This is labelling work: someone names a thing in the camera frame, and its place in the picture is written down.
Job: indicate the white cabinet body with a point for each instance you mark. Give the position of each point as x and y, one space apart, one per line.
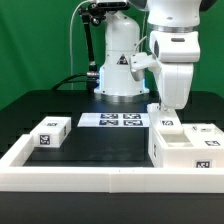
177 151

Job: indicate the white U-shaped fence frame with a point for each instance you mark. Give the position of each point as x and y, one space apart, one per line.
17 177

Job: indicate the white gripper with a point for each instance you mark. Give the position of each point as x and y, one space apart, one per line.
175 55

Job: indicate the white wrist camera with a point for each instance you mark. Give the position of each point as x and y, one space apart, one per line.
139 62

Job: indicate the white marker tag sheet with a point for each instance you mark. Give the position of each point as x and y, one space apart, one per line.
122 120

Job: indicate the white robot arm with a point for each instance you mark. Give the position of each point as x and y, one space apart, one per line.
122 39

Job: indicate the small white box part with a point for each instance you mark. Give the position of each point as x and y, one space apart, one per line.
51 131

